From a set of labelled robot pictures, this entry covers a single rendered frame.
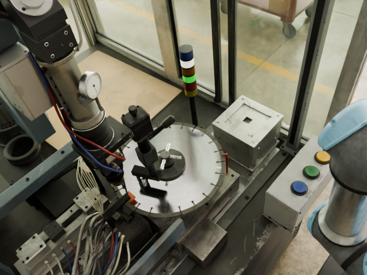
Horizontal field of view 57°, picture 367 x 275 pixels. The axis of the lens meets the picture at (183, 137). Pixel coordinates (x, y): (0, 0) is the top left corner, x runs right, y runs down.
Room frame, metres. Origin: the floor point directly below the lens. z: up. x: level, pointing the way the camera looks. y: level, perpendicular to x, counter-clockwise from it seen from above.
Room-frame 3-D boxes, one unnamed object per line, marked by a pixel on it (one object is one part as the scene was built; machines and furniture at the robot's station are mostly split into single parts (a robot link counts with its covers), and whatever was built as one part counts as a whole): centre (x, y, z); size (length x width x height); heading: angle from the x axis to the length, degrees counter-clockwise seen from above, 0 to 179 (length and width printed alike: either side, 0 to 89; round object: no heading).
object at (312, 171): (0.53, -0.36, 0.90); 0.04 x 0.04 x 0.02
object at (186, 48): (0.89, -0.05, 1.14); 0.05 x 0.04 x 0.03; 40
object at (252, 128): (0.78, -0.23, 0.82); 0.18 x 0.18 x 0.15; 40
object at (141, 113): (0.55, 0.10, 1.17); 0.06 x 0.05 x 0.20; 121
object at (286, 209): (0.54, -0.35, 0.82); 0.28 x 0.11 x 0.15; 130
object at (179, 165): (0.61, 0.06, 0.96); 0.11 x 0.11 x 0.03
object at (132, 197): (0.49, 0.21, 0.95); 0.10 x 0.03 x 0.07; 130
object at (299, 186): (0.48, -0.31, 0.90); 0.04 x 0.04 x 0.02
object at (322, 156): (0.57, -0.42, 0.90); 0.04 x 0.04 x 0.02
